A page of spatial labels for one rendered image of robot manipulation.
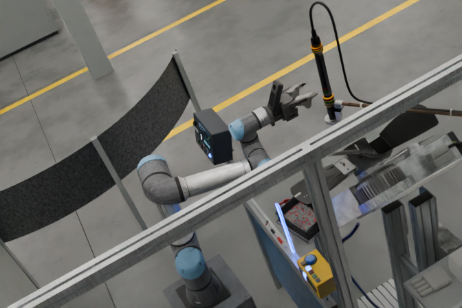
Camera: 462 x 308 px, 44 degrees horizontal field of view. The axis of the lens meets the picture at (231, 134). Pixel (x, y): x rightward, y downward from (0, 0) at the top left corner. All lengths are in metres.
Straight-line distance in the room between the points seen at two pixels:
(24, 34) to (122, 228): 4.16
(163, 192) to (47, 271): 2.63
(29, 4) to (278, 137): 4.34
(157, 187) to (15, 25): 6.12
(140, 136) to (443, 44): 2.83
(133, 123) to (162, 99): 0.33
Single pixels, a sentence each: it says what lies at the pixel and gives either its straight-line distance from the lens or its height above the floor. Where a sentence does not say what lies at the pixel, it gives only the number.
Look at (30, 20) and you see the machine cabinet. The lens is 8.03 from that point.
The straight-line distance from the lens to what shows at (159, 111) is 4.13.
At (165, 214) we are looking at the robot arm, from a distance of 2.30.
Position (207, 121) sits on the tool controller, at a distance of 2.97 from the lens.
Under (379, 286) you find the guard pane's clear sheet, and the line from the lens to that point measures 1.89.
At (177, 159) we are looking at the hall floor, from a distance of 4.89.
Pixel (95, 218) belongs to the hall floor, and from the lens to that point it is 4.75.
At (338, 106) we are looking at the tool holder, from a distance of 2.32.
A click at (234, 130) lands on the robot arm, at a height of 1.67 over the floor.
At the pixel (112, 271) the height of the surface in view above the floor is 2.03.
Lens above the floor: 2.94
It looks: 37 degrees down
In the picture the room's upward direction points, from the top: 21 degrees counter-clockwise
